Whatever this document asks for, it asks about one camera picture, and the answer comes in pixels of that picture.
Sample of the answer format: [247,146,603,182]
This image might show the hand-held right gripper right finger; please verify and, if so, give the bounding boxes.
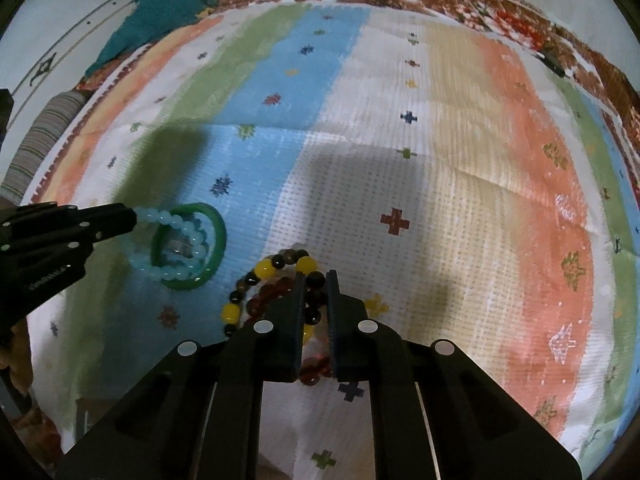
[325,270,584,480]

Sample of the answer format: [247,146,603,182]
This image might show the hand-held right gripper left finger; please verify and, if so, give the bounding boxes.
[56,271,307,480]

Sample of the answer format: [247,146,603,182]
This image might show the yellow and dark bead bracelet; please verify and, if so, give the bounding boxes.
[222,248,322,338]

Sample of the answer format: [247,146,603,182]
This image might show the teal cloth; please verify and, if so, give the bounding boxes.
[85,0,226,78]

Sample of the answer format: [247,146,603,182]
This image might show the striped colourful woven mat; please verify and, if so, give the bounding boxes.
[27,2,632,480]

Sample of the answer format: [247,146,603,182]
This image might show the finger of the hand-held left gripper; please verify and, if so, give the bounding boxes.
[0,202,138,281]

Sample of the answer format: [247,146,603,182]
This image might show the light blue bead bracelet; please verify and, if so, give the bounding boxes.
[127,206,210,282]

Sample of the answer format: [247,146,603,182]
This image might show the red bead bracelet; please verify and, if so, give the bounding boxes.
[244,280,332,387]

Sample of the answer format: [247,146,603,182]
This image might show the green bangle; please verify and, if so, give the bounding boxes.
[151,202,227,291]

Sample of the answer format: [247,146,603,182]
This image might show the striped grey cushion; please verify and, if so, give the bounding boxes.
[0,90,93,206]

